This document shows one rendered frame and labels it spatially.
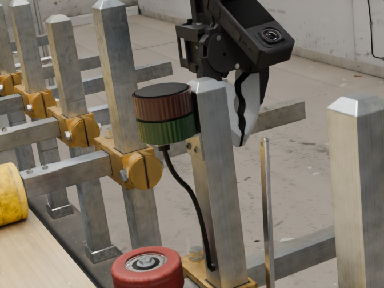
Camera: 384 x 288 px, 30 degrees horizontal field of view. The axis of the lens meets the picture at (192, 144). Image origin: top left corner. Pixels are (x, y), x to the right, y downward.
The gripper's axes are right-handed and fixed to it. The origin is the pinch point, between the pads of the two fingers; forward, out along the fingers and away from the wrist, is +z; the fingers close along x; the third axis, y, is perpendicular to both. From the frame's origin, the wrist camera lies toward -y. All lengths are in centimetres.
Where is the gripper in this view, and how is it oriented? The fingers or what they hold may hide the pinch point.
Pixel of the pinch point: (241, 138)
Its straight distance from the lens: 86.9
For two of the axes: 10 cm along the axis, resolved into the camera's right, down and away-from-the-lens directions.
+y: -4.5, -2.3, 8.6
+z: 1.3, 9.4, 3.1
